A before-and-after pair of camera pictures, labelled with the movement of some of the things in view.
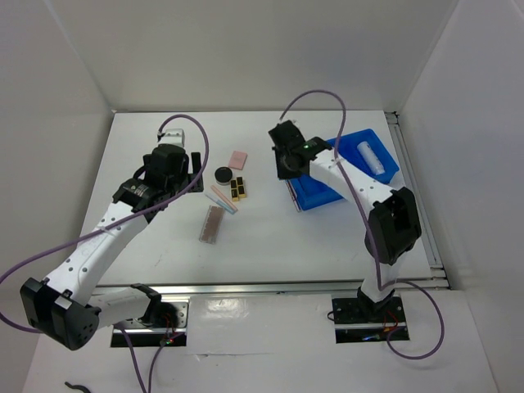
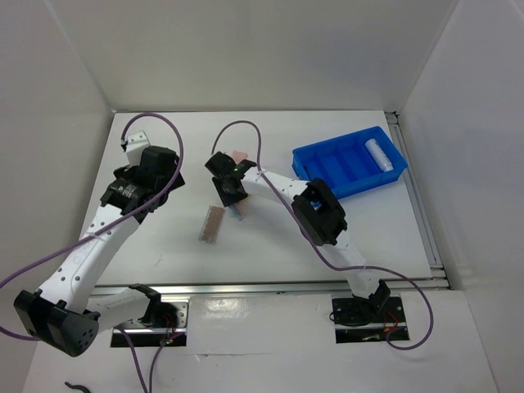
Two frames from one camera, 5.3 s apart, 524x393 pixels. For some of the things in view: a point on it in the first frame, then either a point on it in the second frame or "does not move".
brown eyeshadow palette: x=212 y=224 does not move
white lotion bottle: x=372 y=160 → x=378 y=155
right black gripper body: x=283 y=167 → x=227 y=196
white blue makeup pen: x=220 y=204 → x=237 y=212
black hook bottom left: x=82 y=388 does not move
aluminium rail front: x=300 y=289 does not move
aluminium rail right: x=425 y=225 does not move
